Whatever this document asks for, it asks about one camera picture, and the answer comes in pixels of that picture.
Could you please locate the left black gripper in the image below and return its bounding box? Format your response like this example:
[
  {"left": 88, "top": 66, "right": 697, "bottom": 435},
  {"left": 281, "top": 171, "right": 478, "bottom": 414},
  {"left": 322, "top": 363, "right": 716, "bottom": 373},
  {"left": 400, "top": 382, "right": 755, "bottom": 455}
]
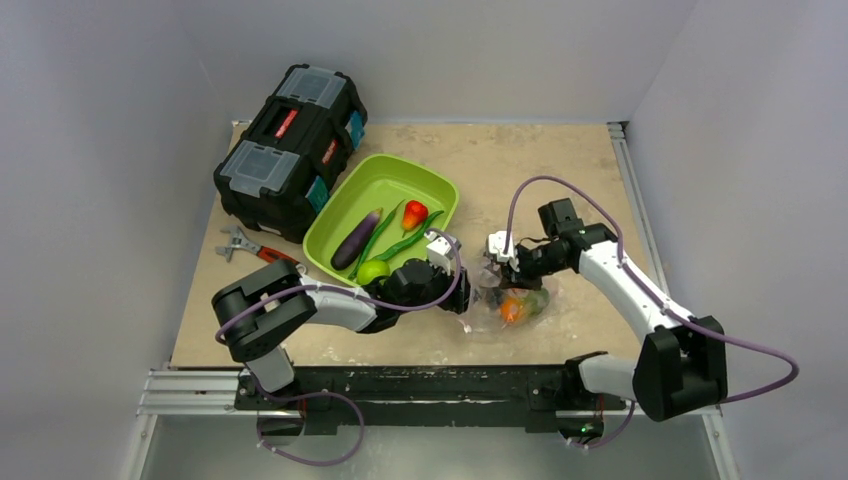
[{"left": 397, "top": 256, "right": 480, "bottom": 315}]

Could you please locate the green fake chili pepper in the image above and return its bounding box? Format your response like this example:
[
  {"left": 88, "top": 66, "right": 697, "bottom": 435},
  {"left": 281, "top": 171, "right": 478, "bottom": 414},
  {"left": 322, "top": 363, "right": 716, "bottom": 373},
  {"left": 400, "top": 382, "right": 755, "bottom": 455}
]
[{"left": 373, "top": 210, "right": 444, "bottom": 262}]

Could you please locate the clear zip top bag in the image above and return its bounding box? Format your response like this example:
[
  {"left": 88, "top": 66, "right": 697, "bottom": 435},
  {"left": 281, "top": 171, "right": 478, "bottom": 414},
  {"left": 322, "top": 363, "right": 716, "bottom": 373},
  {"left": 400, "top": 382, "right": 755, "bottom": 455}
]
[{"left": 458, "top": 257, "right": 562, "bottom": 334}]

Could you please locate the green fake apple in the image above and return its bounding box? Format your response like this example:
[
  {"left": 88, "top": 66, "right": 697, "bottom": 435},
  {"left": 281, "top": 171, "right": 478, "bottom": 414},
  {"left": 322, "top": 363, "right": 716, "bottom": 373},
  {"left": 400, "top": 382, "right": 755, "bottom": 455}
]
[{"left": 356, "top": 259, "right": 391, "bottom": 286}]

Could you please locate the purple fake eggplant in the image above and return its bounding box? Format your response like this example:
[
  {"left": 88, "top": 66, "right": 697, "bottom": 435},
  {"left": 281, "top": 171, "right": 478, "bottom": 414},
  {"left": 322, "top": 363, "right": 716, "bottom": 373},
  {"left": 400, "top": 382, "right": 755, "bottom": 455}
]
[{"left": 330, "top": 208, "right": 383, "bottom": 270}]

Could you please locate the lime green plastic tray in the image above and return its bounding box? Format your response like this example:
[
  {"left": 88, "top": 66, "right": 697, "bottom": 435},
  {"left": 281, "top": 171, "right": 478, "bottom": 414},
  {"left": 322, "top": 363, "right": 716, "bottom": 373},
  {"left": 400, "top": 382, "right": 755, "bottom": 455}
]
[{"left": 302, "top": 154, "right": 460, "bottom": 285}]

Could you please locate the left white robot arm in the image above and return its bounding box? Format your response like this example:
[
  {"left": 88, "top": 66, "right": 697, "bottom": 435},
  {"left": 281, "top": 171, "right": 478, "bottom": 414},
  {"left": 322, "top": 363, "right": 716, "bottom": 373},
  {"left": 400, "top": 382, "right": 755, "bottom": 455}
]
[{"left": 211, "top": 259, "right": 471, "bottom": 409}]

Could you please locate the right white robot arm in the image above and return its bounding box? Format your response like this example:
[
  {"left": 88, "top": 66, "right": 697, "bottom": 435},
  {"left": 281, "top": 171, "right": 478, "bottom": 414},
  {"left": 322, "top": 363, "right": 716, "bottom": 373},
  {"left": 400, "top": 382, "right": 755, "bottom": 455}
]
[{"left": 487, "top": 198, "right": 728, "bottom": 421}]

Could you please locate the black plastic toolbox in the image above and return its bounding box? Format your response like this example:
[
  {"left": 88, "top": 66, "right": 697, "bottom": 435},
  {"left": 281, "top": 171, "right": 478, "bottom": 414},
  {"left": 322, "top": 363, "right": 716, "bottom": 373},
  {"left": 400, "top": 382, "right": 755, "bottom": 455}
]
[{"left": 213, "top": 64, "right": 368, "bottom": 244}]

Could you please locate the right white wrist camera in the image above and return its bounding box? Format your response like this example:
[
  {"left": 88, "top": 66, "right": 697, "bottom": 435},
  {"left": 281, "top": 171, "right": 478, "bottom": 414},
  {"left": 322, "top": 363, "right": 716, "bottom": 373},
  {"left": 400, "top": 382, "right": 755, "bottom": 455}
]
[{"left": 486, "top": 230, "right": 517, "bottom": 267}]

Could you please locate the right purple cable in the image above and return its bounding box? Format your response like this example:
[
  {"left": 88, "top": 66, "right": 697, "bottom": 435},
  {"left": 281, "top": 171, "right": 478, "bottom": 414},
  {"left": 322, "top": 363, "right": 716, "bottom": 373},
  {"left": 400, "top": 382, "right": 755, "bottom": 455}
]
[{"left": 504, "top": 175, "right": 800, "bottom": 452}]

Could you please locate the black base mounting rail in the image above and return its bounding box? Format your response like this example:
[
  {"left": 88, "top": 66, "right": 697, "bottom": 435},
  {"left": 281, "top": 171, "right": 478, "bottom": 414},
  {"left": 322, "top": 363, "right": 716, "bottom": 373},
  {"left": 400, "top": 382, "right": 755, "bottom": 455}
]
[{"left": 234, "top": 364, "right": 626, "bottom": 439}]

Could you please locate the red handled adjustable wrench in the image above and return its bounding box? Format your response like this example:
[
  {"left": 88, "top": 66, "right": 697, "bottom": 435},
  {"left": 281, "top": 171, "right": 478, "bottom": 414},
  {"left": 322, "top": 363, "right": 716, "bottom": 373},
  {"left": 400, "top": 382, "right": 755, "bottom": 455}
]
[{"left": 215, "top": 225, "right": 301, "bottom": 267}]

